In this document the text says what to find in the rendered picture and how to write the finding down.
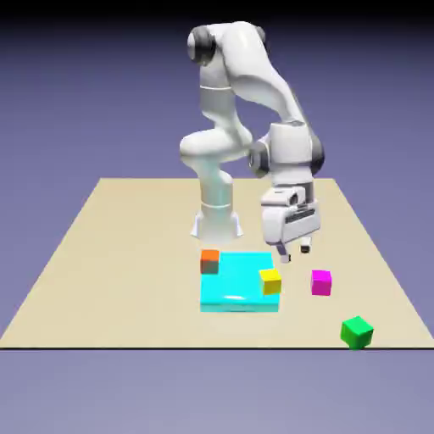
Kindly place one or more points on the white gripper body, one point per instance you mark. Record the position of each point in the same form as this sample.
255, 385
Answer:
288, 223

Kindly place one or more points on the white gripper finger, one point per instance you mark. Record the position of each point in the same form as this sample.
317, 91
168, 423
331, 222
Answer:
284, 253
306, 244

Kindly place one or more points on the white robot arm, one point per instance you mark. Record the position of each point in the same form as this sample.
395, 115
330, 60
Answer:
217, 142

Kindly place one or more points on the small yellow cube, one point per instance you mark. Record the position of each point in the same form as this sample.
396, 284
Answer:
271, 281

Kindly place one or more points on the small magenta cube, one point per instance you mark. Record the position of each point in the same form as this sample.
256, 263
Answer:
320, 282

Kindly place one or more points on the small orange cube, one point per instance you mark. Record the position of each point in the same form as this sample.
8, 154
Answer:
209, 261

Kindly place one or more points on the small green cube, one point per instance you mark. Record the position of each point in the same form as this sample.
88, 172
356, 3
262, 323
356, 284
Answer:
356, 332

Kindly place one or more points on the large cyan box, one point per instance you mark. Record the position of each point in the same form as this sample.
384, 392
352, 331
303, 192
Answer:
237, 281

